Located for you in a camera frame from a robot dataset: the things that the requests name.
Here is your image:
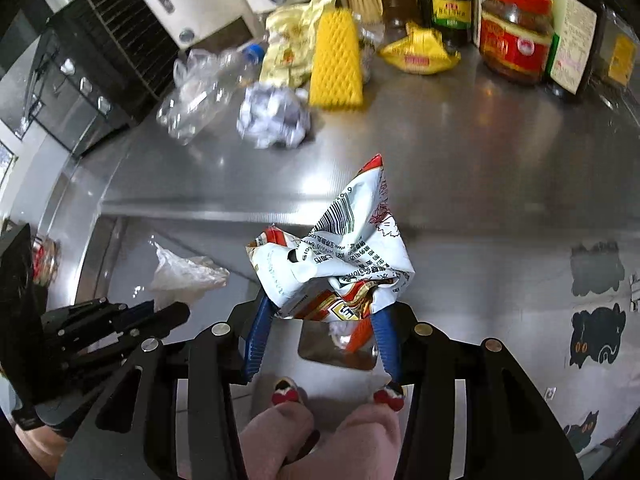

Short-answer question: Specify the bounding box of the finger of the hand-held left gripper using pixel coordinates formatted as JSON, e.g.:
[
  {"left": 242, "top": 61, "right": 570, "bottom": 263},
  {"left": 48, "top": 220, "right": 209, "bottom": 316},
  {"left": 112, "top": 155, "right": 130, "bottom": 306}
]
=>
[
  {"left": 41, "top": 298, "right": 157, "bottom": 342},
  {"left": 62, "top": 302, "right": 192, "bottom": 387}
]

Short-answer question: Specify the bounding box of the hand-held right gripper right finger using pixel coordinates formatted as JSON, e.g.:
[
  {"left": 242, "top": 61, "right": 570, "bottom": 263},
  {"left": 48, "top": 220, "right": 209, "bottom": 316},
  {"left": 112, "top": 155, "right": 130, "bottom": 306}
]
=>
[{"left": 371, "top": 304, "right": 583, "bottom": 480}]

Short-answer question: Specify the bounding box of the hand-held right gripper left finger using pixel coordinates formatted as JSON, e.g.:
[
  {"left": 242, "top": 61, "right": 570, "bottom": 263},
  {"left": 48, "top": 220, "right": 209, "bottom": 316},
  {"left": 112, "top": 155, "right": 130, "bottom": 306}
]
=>
[{"left": 55, "top": 294, "right": 281, "bottom": 480}]

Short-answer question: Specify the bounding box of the metal tray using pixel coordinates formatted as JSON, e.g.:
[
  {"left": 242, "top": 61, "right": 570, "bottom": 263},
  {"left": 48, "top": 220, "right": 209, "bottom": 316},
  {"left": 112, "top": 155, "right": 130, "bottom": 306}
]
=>
[{"left": 296, "top": 316, "right": 380, "bottom": 372}]

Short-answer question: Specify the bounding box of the white red snack wrapper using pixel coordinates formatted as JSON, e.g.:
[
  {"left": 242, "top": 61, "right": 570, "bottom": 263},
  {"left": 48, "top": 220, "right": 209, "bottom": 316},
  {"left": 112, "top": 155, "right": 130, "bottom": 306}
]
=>
[{"left": 245, "top": 152, "right": 416, "bottom": 322}]

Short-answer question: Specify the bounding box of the golden yellow snack packet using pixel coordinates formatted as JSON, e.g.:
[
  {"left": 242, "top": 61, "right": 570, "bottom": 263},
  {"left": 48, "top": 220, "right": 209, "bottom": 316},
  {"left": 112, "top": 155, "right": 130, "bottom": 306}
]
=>
[{"left": 378, "top": 21, "right": 462, "bottom": 76}]

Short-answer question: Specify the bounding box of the red black slipper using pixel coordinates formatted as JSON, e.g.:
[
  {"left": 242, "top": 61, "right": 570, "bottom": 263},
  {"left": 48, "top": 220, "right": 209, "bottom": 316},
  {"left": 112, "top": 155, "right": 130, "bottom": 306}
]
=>
[
  {"left": 271, "top": 379, "right": 302, "bottom": 406},
  {"left": 374, "top": 381, "right": 407, "bottom": 412}
]

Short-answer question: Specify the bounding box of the clear plastic bag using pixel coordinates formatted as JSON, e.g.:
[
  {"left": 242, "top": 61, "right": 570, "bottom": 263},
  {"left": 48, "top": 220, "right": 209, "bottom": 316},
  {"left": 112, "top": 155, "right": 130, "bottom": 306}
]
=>
[{"left": 149, "top": 241, "right": 232, "bottom": 312}]

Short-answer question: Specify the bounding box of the person's right leg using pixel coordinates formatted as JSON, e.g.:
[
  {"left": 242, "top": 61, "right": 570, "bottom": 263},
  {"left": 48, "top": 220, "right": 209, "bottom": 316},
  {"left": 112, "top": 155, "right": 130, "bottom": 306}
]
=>
[{"left": 290, "top": 402, "right": 403, "bottom": 480}]

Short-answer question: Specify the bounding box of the black cat sticker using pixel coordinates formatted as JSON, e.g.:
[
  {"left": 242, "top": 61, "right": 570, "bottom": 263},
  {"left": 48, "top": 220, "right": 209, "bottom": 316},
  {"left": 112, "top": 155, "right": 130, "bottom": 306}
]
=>
[{"left": 569, "top": 304, "right": 627, "bottom": 369}]

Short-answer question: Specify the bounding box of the small dark cat sticker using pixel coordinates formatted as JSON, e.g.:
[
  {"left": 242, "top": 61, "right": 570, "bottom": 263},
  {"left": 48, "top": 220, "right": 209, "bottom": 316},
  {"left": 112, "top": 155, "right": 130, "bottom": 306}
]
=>
[{"left": 564, "top": 411, "right": 601, "bottom": 457}]

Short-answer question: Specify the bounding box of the grey cat sticker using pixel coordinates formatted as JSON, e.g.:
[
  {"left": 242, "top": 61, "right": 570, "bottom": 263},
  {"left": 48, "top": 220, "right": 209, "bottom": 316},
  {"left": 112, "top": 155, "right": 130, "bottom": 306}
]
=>
[{"left": 570, "top": 241, "right": 627, "bottom": 297}]

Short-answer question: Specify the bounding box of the crumpled white paper ball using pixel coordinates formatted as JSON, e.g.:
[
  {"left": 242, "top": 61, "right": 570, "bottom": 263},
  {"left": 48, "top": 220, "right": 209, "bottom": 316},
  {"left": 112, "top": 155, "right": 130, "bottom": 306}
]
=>
[{"left": 236, "top": 84, "right": 312, "bottom": 149}]

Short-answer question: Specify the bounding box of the crushed clear plastic bottle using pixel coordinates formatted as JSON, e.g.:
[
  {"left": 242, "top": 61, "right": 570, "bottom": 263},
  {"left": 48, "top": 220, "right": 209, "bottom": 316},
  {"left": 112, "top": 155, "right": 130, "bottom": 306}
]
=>
[{"left": 156, "top": 44, "right": 265, "bottom": 147}]

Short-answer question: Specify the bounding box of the black slotted rack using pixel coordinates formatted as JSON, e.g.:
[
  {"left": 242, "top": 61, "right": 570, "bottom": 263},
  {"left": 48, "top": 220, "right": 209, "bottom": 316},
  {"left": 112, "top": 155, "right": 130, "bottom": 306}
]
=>
[{"left": 47, "top": 0, "right": 182, "bottom": 128}]

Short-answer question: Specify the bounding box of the yellow foam net sleeve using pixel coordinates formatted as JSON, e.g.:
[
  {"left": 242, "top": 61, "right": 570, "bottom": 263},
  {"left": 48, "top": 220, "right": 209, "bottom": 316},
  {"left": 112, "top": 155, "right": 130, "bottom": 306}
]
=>
[{"left": 308, "top": 9, "right": 367, "bottom": 109}]

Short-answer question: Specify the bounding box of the pale yellow crumpled wrapper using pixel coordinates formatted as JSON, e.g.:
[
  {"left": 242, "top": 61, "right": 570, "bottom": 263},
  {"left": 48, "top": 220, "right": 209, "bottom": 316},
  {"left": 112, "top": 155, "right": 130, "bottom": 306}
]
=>
[{"left": 259, "top": 0, "right": 341, "bottom": 89}]

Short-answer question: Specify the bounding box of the red-lidded sauce jar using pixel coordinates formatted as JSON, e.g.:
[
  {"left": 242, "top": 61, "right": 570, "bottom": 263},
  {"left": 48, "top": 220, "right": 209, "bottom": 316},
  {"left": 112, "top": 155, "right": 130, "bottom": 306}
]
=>
[{"left": 476, "top": 0, "right": 555, "bottom": 85}]

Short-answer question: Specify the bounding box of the dark bottle with yellow label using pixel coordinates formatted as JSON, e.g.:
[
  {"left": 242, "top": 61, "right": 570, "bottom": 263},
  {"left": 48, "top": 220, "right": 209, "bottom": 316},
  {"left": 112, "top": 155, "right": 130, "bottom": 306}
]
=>
[{"left": 429, "top": 0, "right": 474, "bottom": 47}]

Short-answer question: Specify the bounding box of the dark bottle with white label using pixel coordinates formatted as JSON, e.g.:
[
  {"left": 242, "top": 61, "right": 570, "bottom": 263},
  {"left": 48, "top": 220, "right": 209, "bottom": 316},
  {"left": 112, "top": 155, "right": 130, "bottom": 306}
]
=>
[{"left": 546, "top": 0, "right": 607, "bottom": 102}]

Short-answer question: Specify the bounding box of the clear container with yellow label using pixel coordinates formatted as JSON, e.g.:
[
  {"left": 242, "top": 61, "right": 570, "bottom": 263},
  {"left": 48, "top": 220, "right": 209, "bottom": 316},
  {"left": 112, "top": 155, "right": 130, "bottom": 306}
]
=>
[{"left": 595, "top": 10, "right": 640, "bottom": 92}]

